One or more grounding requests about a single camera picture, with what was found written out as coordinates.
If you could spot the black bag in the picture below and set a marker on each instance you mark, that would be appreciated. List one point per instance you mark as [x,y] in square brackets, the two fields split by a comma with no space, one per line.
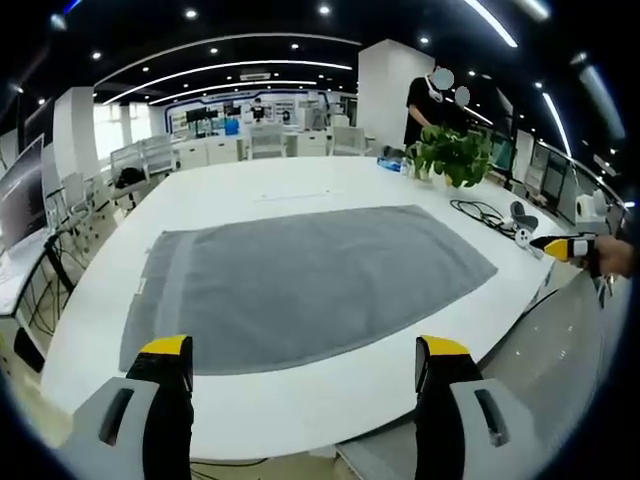
[129,177]

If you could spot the blue tissue pack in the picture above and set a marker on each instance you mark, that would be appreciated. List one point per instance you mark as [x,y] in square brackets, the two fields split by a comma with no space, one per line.
[391,162]

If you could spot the green potted plant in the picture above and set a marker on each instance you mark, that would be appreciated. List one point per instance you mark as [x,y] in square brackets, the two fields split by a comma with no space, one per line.
[450,152]

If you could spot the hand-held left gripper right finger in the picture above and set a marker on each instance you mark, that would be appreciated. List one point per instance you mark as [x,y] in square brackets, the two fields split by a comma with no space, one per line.
[450,410]

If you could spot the white office chair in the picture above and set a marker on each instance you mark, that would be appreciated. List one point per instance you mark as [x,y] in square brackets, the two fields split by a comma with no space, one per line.
[267,140]
[350,140]

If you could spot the grey and white device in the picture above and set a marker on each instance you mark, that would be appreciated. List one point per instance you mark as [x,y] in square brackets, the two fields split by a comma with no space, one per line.
[522,222]

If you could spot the white mesh chair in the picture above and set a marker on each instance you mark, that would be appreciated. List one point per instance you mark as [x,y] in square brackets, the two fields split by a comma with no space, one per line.
[82,192]

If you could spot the white table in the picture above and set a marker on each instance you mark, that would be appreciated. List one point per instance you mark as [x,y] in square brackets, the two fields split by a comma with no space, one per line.
[310,185]

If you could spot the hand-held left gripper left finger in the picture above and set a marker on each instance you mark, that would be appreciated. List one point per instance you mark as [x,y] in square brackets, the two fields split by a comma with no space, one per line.
[150,410]

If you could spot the grey towel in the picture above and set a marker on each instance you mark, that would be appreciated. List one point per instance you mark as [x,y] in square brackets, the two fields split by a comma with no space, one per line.
[300,285]

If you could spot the person's right hand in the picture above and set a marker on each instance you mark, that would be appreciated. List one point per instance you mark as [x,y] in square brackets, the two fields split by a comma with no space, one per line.
[614,255]

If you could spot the white paper roll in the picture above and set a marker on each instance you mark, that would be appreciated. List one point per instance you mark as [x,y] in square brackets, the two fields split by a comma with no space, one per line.
[587,204]

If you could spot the computer monitor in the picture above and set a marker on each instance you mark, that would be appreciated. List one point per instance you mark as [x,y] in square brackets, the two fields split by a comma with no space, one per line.
[22,195]

